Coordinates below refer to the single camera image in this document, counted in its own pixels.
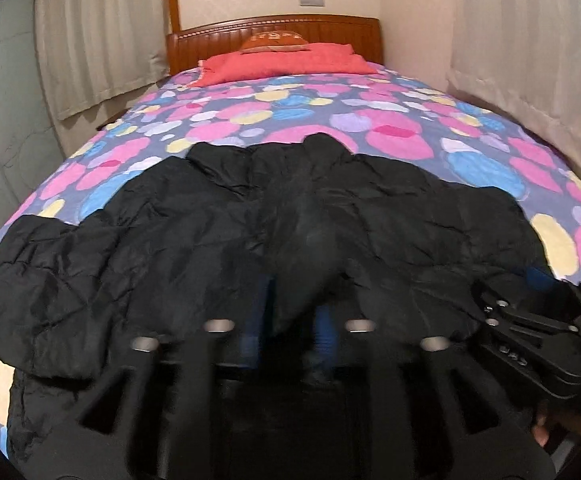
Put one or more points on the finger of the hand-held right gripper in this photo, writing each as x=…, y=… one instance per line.
x=530, y=317

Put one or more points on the person's right hand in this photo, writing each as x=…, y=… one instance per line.
x=560, y=422

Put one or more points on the cream window curtain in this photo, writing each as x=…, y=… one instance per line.
x=520, y=60
x=95, y=35

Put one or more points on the orange embroidered cushion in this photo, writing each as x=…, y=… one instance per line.
x=273, y=39

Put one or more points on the dotted colourful bedspread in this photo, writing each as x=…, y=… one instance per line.
x=395, y=130

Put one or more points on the frosted glass door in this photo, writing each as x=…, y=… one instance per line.
x=5, y=110

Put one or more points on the black puffer jacket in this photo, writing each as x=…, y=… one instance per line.
x=170, y=240

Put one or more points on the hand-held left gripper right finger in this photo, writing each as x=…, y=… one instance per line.
x=324, y=340

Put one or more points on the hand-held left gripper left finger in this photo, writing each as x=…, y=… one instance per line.
x=253, y=340

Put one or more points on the wall socket plate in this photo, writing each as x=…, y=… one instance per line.
x=312, y=1

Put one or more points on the red folded blanket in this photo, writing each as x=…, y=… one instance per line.
x=290, y=62

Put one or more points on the wooden bed headboard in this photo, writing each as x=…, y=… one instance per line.
x=205, y=42

